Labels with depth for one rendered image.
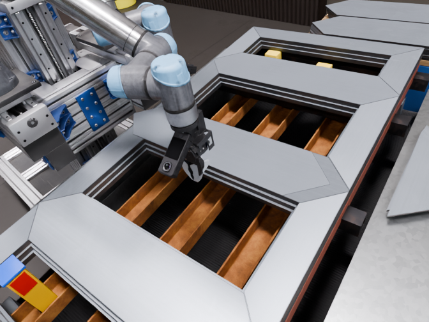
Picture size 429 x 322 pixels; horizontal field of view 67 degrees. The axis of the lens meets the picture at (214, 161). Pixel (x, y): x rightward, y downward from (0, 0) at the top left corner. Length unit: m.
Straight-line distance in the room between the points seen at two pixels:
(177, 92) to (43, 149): 0.74
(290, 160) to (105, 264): 0.55
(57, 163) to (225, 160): 0.70
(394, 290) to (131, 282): 0.59
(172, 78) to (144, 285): 0.45
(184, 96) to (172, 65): 0.07
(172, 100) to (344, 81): 0.72
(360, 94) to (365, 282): 0.61
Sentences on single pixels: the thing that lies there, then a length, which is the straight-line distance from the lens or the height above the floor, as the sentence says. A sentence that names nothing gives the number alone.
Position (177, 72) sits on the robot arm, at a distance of 0.69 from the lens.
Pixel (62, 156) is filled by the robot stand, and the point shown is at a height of 0.77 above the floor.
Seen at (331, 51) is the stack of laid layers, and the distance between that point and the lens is 1.48.
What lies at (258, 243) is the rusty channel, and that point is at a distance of 0.98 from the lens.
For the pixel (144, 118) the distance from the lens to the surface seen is 1.21.
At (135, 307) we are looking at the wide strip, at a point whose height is 0.86.
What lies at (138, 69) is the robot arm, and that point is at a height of 1.20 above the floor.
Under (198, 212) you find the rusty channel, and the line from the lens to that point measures 1.08.
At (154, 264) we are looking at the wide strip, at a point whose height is 0.86.
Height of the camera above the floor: 1.53
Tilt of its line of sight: 44 degrees down
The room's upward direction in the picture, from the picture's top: 13 degrees counter-clockwise
